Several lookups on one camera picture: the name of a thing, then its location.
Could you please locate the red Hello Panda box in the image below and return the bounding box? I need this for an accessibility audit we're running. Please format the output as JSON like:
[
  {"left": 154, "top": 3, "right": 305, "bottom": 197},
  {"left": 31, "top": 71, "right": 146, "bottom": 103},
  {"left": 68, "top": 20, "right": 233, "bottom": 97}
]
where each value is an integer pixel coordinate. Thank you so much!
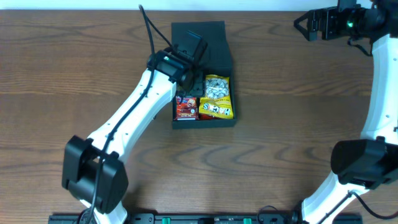
[{"left": 174, "top": 96, "right": 198, "bottom": 121}]

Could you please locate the yellow Hacks candy bag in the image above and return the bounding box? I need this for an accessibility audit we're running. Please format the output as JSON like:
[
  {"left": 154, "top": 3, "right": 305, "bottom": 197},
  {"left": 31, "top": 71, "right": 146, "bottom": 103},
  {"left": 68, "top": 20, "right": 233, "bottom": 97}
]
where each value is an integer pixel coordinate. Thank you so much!
[{"left": 198, "top": 75, "right": 234, "bottom": 119}]

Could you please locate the black container box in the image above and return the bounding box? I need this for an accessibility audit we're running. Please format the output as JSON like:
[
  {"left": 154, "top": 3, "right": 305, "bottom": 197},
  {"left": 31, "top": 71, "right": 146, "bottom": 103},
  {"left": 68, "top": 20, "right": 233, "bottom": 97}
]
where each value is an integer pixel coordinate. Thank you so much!
[{"left": 171, "top": 21, "right": 238, "bottom": 129}]

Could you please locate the red Hacks candy bag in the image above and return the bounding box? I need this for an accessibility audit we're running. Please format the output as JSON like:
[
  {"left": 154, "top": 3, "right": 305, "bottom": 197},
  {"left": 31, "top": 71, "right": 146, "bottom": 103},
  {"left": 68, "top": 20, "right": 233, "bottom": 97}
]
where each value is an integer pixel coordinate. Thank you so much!
[{"left": 199, "top": 114, "right": 218, "bottom": 120}]

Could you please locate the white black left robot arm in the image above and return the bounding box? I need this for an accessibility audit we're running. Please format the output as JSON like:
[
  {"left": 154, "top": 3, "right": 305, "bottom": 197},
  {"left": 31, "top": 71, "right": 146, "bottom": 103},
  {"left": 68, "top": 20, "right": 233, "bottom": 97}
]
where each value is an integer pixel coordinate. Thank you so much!
[{"left": 62, "top": 30, "right": 208, "bottom": 223}]

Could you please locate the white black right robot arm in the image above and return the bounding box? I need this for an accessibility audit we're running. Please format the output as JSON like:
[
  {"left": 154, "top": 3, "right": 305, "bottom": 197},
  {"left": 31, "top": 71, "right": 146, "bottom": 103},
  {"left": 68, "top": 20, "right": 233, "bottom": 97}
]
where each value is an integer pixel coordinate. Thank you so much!
[{"left": 286, "top": 0, "right": 397, "bottom": 223}]

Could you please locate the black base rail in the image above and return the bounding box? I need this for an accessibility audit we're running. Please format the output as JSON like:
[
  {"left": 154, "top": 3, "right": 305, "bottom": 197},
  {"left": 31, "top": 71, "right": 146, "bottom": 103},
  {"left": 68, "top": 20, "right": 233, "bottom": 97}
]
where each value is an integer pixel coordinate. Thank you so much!
[{"left": 48, "top": 212, "right": 364, "bottom": 224}]

